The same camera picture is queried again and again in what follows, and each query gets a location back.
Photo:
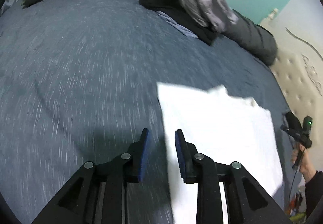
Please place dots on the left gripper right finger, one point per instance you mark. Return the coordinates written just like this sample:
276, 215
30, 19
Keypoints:
224, 188

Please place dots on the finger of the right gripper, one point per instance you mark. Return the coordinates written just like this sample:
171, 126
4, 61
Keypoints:
291, 132

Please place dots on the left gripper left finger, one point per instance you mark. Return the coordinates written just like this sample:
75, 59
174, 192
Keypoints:
97, 193

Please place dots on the white long sleeve shirt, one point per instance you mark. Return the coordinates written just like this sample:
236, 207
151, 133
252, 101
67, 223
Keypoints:
224, 128

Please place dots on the person right hand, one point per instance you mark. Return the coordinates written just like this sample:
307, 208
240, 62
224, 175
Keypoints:
306, 166

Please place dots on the person right dark sleeve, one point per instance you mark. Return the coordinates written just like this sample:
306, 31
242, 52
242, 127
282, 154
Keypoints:
313, 192

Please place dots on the cream tufted headboard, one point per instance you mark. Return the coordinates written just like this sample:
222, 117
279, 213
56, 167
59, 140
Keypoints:
298, 71

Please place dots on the blue bed sheet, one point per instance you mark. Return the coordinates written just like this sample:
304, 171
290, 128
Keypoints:
79, 83

